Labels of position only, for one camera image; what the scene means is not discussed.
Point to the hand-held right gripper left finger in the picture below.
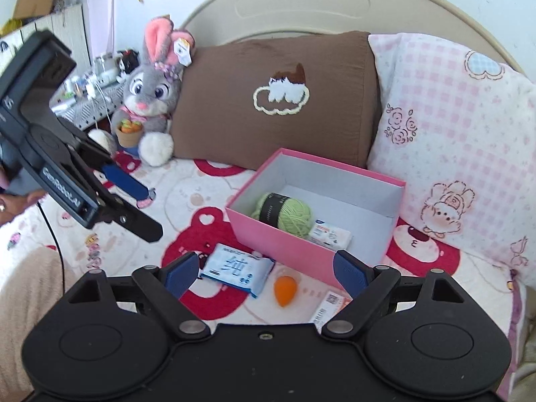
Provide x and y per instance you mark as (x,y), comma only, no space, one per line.
(182,274)

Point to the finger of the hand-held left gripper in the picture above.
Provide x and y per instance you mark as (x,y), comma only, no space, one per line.
(134,226)
(125,182)

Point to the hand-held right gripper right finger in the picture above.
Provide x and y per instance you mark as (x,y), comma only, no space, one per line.
(349,274)

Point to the small white tissue packet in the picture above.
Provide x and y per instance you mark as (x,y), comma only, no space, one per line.
(331,234)

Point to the blue white wet wipes pack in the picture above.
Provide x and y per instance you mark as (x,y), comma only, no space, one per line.
(236,270)

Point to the orange egg-shaped sponge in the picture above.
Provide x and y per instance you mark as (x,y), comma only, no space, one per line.
(285,291)

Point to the pink cardboard box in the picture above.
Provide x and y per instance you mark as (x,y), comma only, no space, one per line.
(289,247)

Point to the green yarn ball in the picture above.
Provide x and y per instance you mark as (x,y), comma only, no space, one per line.
(295,215)

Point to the person's left hand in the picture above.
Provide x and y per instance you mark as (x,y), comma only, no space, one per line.
(16,205)

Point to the clear floss box orange label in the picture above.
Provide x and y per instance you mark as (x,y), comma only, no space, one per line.
(328,310)

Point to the cluttered side table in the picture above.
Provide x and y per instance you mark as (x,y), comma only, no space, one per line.
(90,100)

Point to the bear printed blanket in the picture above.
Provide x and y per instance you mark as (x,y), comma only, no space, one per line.
(188,192)

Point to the white cabinet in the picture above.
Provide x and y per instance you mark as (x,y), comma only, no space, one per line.
(67,29)

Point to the brown cardboard box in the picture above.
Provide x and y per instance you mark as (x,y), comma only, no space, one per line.
(35,0)

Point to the grey bunny plush toy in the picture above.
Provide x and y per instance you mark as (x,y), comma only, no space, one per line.
(148,88)

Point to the beige fleece cloth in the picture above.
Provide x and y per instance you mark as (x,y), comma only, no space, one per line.
(25,293)

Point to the brown pillow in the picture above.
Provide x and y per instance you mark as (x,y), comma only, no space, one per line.
(335,113)

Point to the pink checked pillow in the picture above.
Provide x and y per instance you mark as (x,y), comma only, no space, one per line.
(460,155)

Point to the beige satin bed cover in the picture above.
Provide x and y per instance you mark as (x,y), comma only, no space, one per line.
(525,326)

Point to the beige headboard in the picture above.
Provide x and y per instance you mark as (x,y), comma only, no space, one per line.
(301,4)

